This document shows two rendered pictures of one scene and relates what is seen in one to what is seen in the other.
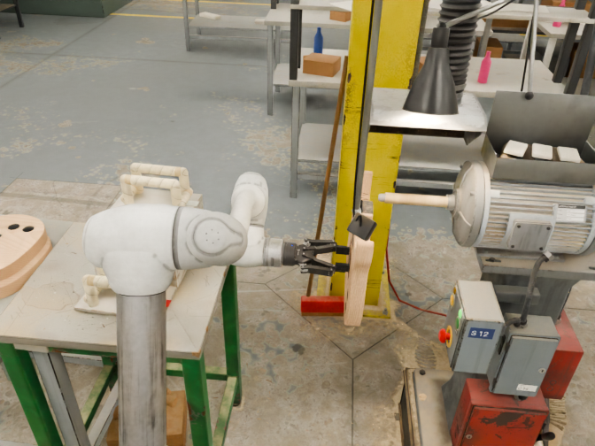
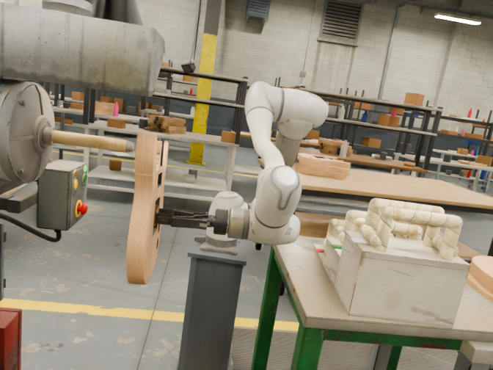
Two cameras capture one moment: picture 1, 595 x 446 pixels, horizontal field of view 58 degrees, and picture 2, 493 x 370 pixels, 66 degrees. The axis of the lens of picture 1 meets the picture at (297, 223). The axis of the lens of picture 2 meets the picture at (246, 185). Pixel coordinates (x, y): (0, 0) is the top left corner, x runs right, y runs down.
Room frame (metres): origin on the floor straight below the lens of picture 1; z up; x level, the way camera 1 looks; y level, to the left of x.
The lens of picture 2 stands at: (2.36, -0.12, 1.41)
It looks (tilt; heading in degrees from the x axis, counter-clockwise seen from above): 12 degrees down; 169
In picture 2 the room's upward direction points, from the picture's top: 8 degrees clockwise
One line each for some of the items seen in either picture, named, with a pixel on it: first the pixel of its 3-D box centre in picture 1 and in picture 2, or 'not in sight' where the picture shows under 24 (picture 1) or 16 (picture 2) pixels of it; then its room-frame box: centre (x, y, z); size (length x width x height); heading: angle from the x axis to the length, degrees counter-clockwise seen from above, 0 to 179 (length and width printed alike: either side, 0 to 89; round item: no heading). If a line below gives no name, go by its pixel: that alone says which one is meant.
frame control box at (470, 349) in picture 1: (491, 329); (37, 202); (1.08, -0.56, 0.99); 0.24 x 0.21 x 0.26; 86
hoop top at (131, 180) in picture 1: (150, 181); (406, 208); (1.49, 0.48, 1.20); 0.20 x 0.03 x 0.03; 82
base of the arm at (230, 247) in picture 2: not in sight; (217, 240); (0.62, 0.11, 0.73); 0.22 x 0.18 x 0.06; 78
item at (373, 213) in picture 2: (176, 196); (372, 221); (1.48, 0.40, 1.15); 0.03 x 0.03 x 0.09
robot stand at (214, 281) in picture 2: not in sight; (211, 309); (0.62, 0.13, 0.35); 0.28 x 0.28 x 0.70; 78
